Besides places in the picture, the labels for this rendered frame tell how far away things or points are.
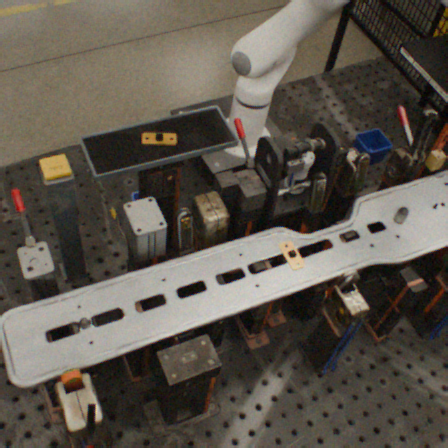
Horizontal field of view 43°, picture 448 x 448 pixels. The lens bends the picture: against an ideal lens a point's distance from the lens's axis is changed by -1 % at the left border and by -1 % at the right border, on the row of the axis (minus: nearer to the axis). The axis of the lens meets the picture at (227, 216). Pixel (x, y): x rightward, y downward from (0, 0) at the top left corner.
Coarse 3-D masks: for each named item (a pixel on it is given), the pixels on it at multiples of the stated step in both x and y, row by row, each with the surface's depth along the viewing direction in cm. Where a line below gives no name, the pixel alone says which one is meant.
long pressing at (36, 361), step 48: (384, 192) 160; (432, 192) 163; (240, 240) 144; (336, 240) 148; (384, 240) 150; (432, 240) 152; (96, 288) 132; (144, 288) 133; (240, 288) 136; (288, 288) 138; (0, 336) 123; (96, 336) 125; (144, 336) 126
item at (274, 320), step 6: (276, 258) 148; (282, 258) 145; (276, 264) 149; (282, 264) 145; (276, 300) 158; (282, 300) 160; (276, 306) 162; (270, 312) 165; (276, 312) 166; (270, 318) 166; (276, 318) 166; (282, 318) 166; (270, 324) 164; (276, 324) 165
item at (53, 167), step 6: (54, 156) 134; (60, 156) 134; (42, 162) 132; (48, 162) 132; (54, 162) 133; (60, 162) 133; (66, 162) 133; (42, 168) 131; (48, 168) 131; (54, 168) 131; (60, 168) 132; (66, 168) 132; (48, 174) 130; (54, 174) 130; (60, 174) 131; (66, 174) 132
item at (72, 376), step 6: (66, 372) 108; (72, 372) 108; (78, 372) 109; (66, 378) 108; (72, 378) 108; (78, 378) 109; (66, 384) 109; (72, 384) 111; (78, 384) 113; (66, 390) 114; (72, 390) 116
